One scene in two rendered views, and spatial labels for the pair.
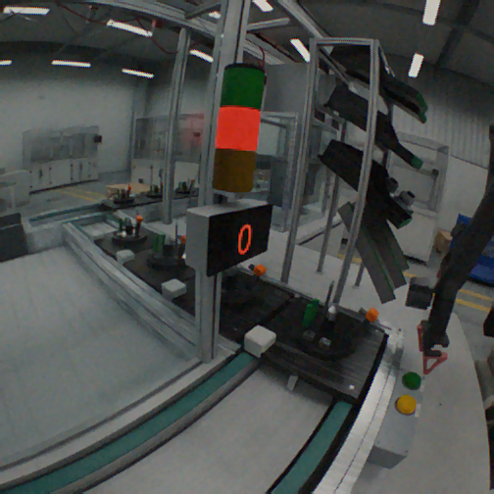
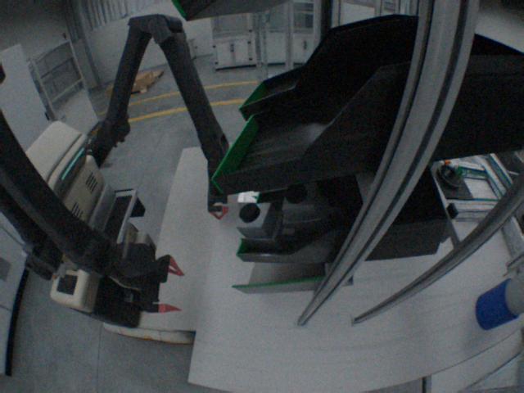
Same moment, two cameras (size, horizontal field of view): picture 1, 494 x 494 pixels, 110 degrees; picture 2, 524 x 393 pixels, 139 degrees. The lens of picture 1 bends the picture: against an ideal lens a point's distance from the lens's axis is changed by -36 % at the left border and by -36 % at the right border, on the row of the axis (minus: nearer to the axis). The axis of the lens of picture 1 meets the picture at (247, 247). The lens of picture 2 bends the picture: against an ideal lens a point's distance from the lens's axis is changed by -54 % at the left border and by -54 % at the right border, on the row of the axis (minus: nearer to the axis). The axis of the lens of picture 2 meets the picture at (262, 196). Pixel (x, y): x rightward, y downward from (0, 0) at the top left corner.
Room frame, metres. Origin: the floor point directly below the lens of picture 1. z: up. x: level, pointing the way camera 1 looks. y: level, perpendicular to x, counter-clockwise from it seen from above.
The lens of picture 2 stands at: (0.90, -0.56, 1.51)
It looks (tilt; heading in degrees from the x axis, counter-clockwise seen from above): 49 degrees down; 154
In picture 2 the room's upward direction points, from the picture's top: 4 degrees counter-clockwise
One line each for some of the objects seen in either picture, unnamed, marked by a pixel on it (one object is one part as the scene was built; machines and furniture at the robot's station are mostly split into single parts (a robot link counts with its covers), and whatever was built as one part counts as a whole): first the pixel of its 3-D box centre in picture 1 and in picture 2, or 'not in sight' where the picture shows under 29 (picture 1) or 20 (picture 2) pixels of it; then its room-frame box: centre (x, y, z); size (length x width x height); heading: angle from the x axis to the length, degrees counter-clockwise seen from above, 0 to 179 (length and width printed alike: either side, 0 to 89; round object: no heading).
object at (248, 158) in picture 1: (233, 169); not in sight; (0.32, 0.03, 1.28); 0.05 x 0.05 x 0.05
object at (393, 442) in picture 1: (398, 415); not in sight; (0.22, -0.31, 0.93); 0.21 x 0.07 x 0.06; 145
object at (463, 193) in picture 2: not in sight; (453, 171); (0.84, 0.43, 1.01); 0.24 x 0.24 x 0.13; 55
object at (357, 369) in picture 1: (322, 340); not in sight; (0.41, -0.18, 0.96); 0.24 x 0.24 x 0.02; 55
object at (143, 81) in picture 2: not in sight; (130, 86); (-5.52, -1.12, 0.20); 1.20 x 0.80 x 0.41; 65
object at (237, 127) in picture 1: (237, 128); not in sight; (0.32, 0.03, 1.33); 0.05 x 0.05 x 0.05
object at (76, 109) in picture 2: not in sight; (29, 112); (-4.02, -3.37, 1.13); 2.66 x 1.46 x 2.25; 65
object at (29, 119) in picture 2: not in sight; (22, 130); (-2.10, -2.54, 1.12); 0.80 x 0.54 x 2.25; 155
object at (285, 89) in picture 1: (293, 126); not in sight; (1.79, -0.22, 1.50); 0.38 x 0.21 x 0.88; 55
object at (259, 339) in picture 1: (259, 341); not in sight; (0.39, -0.04, 0.97); 0.05 x 0.05 x 0.04; 55
